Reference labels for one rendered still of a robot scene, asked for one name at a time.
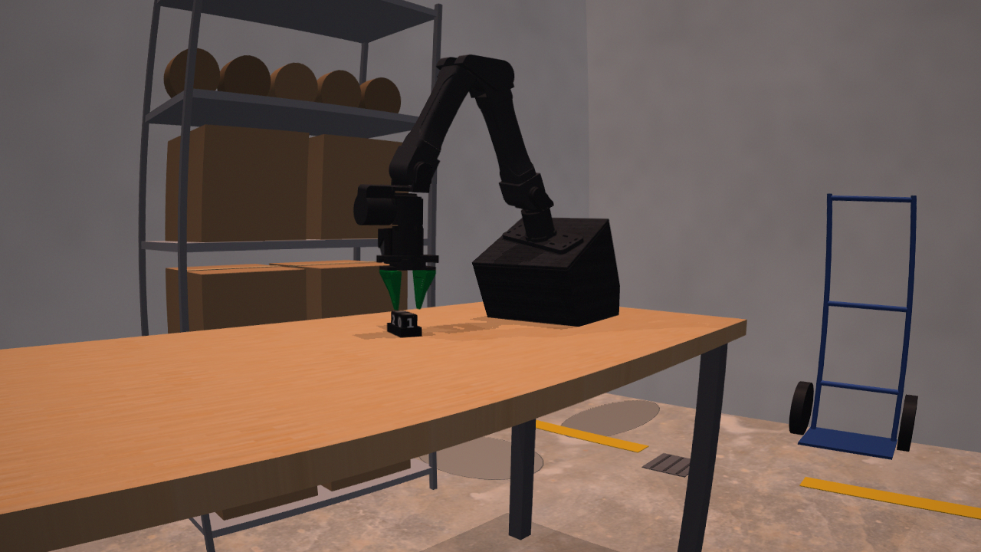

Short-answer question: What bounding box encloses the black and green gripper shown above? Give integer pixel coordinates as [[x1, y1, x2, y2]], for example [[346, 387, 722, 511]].
[[376, 226, 439, 311]]

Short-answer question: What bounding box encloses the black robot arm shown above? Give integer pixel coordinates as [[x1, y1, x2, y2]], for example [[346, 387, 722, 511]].
[[353, 54, 584, 255]]

